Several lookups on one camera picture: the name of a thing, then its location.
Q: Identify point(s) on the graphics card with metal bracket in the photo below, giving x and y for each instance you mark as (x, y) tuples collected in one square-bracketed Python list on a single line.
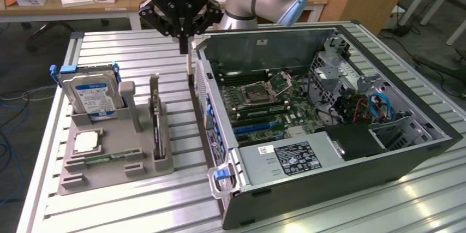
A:
[(154, 91)]

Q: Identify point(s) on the black RAM slot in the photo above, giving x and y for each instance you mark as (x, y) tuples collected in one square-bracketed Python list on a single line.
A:
[(242, 71), (242, 81), (242, 77), (242, 74)]

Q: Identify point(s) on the wooden desk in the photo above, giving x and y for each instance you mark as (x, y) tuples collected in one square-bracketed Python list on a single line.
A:
[(47, 10)]

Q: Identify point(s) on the CPU socket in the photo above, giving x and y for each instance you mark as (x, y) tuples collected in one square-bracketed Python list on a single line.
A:
[(257, 92)]

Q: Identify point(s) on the black office chair base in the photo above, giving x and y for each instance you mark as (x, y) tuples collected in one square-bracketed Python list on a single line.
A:
[(442, 68), (40, 29)]

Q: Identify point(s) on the hard disk with blue carrier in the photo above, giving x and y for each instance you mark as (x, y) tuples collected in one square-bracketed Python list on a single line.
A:
[(93, 96)]

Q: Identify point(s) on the metal disk bay cage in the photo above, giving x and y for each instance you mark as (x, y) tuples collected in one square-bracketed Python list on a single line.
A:
[(326, 73), (397, 134)]

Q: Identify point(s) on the small orange box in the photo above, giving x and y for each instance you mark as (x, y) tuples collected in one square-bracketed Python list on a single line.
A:
[(10, 0)]

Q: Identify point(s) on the green motherboard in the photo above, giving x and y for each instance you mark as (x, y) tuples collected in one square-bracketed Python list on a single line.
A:
[(295, 107)]

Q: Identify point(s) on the blue expansion slot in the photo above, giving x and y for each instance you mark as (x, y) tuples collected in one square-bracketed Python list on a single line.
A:
[(255, 128)]

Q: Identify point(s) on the grey parts rack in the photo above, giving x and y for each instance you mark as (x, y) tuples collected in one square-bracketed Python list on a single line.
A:
[(121, 140)]

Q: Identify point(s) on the silver CPU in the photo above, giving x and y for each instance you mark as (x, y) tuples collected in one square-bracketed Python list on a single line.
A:
[(87, 141)]

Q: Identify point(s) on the silver chipset heatsink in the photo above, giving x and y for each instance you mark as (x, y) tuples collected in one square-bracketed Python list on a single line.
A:
[(298, 132)]

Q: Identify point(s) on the green RAM stick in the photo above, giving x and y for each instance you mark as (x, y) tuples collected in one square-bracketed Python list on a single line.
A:
[(109, 158)]

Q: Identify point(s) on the grey power supply unit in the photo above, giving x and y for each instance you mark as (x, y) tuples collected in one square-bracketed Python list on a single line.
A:
[(255, 167)]

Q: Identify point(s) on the blue case release latch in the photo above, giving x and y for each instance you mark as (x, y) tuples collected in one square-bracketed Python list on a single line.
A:
[(221, 175)]

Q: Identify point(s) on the black plastic shroud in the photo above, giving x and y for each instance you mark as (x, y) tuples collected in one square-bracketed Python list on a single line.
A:
[(358, 141)]

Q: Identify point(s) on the open black PC case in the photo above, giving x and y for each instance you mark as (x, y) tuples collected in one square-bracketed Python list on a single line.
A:
[(328, 189)]

